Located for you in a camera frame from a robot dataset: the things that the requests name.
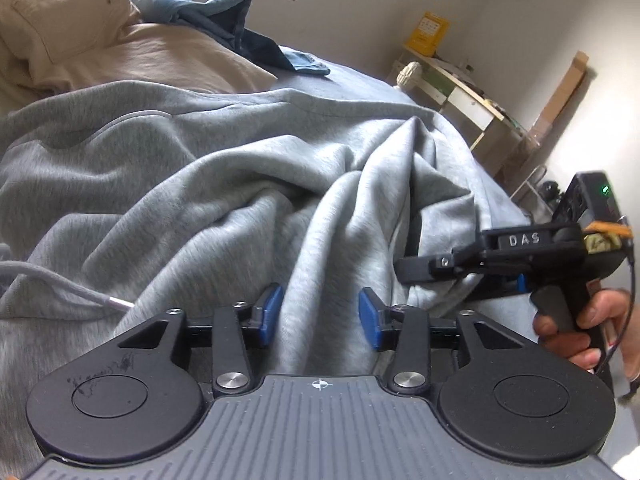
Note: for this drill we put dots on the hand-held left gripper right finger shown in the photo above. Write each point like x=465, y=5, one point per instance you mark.
x=367, y=320

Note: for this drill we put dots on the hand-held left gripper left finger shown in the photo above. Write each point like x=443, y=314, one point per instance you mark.
x=270, y=317

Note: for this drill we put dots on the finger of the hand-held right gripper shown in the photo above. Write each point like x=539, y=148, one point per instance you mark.
x=500, y=287
x=425, y=267

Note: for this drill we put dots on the grey hoodie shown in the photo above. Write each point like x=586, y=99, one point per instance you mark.
x=250, y=185

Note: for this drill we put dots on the person's right hand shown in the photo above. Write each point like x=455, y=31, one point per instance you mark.
x=607, y=305

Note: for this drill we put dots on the black shoe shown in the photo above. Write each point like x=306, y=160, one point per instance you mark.
x=552, y=192

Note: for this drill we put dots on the white metal shoe rack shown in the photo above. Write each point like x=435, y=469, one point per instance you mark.
x=539, y=169

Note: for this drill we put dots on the tall cardboard box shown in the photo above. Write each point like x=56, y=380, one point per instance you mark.
x=560, y=100

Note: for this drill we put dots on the cream wooden desk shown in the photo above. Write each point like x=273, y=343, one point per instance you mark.
x=470, y=110

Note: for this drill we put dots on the cream bedpost finial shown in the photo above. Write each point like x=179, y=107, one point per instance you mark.
x=409, y=76

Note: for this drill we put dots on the yellow calendar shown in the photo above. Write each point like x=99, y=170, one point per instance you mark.
x=425, y=35

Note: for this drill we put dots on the teal cloth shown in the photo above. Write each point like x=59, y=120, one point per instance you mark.
x=305, y=62

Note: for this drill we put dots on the folded beige trousers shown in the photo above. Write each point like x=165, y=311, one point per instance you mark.
x=165, y=60

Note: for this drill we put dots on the dark blue garment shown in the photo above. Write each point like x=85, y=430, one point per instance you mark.
x=225, y=20

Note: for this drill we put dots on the beige pants with pocket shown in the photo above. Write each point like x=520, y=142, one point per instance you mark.
x=65, y=15

